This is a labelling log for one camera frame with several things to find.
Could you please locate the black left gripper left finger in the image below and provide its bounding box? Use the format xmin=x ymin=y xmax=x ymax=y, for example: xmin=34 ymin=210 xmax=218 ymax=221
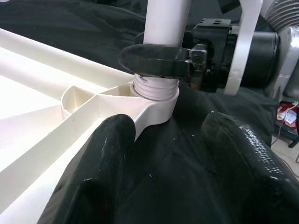
xmin=37 ymin=113 xmax=136 ymax=224

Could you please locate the red white power strip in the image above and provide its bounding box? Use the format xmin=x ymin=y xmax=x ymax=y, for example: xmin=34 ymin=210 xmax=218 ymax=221
xmin=276 ymin=101 xmax=299 ymax=128

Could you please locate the thin white cable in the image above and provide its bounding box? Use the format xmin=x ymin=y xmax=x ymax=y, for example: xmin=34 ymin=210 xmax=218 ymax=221
xmin=271 ymin=101 xmax=299 ymax=147

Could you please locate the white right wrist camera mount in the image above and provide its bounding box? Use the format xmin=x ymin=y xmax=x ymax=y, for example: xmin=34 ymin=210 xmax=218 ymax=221
xmin=223 ymin=0 xmax=264 ymax=97

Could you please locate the white plastic table leg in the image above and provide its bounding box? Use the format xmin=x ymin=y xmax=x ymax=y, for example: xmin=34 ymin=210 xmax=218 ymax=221
xmin=130 ymin=0 xmax=192 ymax=101

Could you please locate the black cloth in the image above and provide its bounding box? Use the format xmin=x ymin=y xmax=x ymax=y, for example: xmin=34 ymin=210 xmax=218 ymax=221
xmin=0 ymin=0 xmax=299 ymax=224

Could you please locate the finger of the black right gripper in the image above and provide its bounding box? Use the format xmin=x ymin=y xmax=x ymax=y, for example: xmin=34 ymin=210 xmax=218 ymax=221
xmin=118 ymin=43 xmax=189 ymax=79

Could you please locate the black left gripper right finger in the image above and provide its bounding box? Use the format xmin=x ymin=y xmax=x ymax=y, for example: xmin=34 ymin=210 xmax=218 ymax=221
xmin=201 ymin=111 xmax=299 ymax=224

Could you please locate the white plastic table top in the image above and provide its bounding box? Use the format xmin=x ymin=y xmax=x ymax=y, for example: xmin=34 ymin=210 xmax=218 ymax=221
xmin=0 ymin=28 xmax=180 ymax=224

